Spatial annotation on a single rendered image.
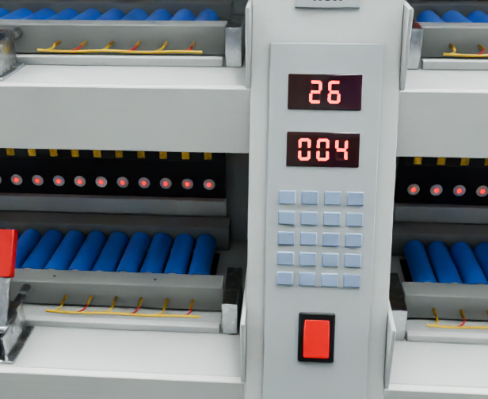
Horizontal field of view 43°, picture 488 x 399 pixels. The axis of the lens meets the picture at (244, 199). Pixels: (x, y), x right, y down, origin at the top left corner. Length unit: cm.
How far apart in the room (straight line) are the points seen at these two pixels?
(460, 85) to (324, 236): 13
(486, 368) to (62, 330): 31
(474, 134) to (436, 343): 16
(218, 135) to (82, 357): 19
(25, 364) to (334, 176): 26
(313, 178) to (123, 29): 19
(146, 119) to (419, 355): 26
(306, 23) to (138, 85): 11
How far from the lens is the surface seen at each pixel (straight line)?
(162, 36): 48
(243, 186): 60
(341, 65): 40
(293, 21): 40
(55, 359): 48
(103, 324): 49
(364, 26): 40
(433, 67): 46
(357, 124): 40
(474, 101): 42
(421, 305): 50
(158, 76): 43
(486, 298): 51
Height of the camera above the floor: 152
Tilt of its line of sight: 8 degrees down
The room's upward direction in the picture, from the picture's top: 1 degrees clockwise
